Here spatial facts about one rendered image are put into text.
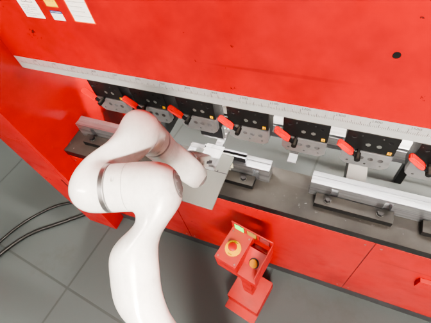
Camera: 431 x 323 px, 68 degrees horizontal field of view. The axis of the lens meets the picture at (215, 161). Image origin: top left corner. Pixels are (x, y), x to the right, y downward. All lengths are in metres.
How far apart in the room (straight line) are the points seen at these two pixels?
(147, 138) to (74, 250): 1.99
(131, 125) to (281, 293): 1.69
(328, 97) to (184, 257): 1.63
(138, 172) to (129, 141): 0.10
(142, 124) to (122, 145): 0.07
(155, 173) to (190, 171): 0.37
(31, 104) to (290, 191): 1.24
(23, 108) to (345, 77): 1.35
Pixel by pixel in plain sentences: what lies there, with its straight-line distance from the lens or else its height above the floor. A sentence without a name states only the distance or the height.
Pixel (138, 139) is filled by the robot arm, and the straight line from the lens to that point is 0.70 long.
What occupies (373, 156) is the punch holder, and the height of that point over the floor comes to 1.24.
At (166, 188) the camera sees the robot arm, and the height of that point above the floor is 1.63.
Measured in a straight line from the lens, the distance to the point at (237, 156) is 1.39.
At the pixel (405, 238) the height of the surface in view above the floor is 0.87.
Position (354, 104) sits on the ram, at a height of 1.45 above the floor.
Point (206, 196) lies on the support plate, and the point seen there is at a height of 1.00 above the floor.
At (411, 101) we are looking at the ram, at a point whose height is 1.49.
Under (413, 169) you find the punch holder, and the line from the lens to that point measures 1.18.
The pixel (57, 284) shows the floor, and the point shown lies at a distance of 2.61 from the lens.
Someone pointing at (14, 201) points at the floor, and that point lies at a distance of 3.16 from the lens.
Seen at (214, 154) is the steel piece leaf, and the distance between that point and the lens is 1.41.
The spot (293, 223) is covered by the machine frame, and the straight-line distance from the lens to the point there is 1.47.
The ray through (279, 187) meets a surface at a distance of 1.45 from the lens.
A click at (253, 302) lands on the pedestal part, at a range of 2.05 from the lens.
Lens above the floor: 2.14
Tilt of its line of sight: 55 degrees down
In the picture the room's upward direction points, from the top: 14 degrees counter-clockwise
